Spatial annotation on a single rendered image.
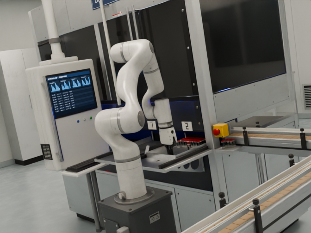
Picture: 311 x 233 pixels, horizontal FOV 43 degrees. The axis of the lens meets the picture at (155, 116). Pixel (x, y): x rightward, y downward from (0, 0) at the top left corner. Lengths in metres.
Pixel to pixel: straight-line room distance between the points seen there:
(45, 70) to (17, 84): 4.35
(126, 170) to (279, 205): 0.70
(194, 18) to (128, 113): 0.84
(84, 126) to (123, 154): 1.26
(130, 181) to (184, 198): 0.99
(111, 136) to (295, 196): 0.81
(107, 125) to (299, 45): 5.71
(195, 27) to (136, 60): 0.56
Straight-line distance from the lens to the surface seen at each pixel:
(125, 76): 1.83
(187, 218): 2.77
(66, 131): 2.89
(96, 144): 3.05
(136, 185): 1.79
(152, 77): 2.12
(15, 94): 7.14
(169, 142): 2.24
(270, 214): 1.37
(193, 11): 2.32
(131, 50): 1.92
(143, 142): 2.85
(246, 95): 2.64
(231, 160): 2.53
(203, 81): 2.32
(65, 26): 3.46
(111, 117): 1.74
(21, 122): 7.17
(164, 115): 2.21
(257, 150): 2.34
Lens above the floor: 1.48
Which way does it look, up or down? 8 degrees down
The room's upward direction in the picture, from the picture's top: 10 degrees counter-clockwise
